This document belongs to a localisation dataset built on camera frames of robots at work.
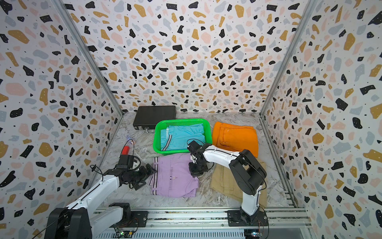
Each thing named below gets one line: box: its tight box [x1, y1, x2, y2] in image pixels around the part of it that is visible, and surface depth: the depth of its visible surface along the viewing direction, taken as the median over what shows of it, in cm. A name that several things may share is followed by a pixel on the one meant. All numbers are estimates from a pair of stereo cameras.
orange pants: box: [212, 121, 259, 158], surface depth 108 cm
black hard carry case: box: [132, 105, 177, 130], surface depth 123 cm
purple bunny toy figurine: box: [126, 135, 136, 145], surface depth 103 cm
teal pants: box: [160, 122, 206, 151], surface depth 105 cm
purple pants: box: [148, 154, 200, 198], surface depth 87 cm
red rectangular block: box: [121, 145, 130, 155], surface depth 99 cm
